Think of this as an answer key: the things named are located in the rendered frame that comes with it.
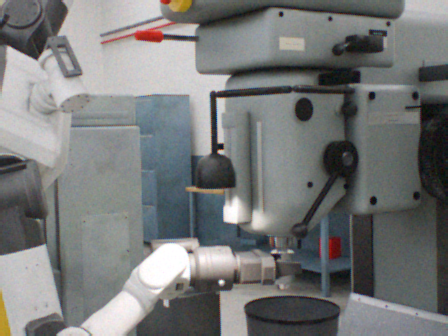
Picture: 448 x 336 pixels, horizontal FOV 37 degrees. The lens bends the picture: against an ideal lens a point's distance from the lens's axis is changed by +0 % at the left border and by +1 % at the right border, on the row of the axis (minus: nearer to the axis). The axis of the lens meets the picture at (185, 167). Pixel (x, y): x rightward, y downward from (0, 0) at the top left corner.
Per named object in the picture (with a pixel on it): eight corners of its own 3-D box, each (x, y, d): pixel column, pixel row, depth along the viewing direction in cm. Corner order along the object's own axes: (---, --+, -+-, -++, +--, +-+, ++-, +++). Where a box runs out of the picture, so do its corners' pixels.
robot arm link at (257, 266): (276, 249, 128) (214, 251, 126) (276, 299, 129) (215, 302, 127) (258, 239, 141) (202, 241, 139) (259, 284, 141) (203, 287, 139)
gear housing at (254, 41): (271, 62, 116) (270, 4, 115) (192, 75, 136) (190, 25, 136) (399, 67, 134) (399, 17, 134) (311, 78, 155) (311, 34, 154)
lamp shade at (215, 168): (187, 188, 120) (186, 153, 120) (211, 185, 126) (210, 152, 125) (220, 189, 116) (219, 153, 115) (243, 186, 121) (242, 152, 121)
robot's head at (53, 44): (49, 100, 125) (58, 76, 119) (32, 63, 128) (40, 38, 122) (79, 94, 129) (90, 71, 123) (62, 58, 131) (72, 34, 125)
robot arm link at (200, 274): (215, 278, 127) (156, 281, 125) (208, 303, 135) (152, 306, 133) (208, 227, 133) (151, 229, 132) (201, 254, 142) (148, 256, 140)
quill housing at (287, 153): (282, 242, 121) (279, 64, 119) (215, 230, 138) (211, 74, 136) (356, 231, 132) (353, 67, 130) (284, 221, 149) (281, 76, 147)
